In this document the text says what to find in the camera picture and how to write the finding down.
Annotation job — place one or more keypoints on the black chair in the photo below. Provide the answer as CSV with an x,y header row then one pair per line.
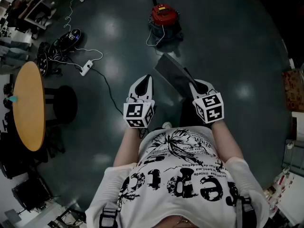
x,y
14,160

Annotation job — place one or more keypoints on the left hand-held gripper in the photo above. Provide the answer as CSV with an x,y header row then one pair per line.
x,y
139,113

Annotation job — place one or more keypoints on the white power strip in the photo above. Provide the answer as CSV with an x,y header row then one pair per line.
x,y
86,68

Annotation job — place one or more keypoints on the black trousers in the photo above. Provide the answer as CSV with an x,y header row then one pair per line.
x,y
190,115

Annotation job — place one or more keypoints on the person's left forearm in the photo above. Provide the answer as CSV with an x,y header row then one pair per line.
x,y
126,148

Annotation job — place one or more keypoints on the printed cardboard box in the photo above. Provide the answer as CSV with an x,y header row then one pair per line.
x,y
293,89

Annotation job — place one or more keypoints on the white printed shirt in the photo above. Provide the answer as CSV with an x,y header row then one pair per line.
x,y
178,182

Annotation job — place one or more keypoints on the small teal object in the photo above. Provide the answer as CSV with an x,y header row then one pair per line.
x,y
13,98

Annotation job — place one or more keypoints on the white shoe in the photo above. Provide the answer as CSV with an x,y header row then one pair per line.
x,y
167,125

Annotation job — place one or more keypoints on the red vacuum cleaner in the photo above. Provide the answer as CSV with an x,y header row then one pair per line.
x,y
164,14

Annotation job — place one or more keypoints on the person's right forearm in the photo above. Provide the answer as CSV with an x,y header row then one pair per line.
x,y
228,141

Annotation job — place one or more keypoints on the round wooden table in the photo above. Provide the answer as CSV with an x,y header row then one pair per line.
x,y
28,103

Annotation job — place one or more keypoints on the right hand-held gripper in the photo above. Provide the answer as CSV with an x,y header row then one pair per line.
x,y
210,108

